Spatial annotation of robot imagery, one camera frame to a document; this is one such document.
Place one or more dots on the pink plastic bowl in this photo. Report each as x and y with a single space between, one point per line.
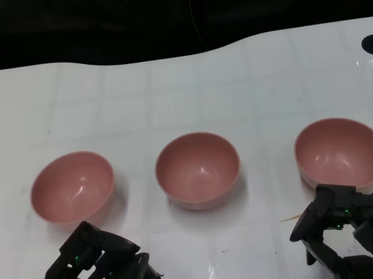
72 188
197 170
340 152

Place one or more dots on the black backdrop curtain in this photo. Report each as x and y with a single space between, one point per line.
79 21

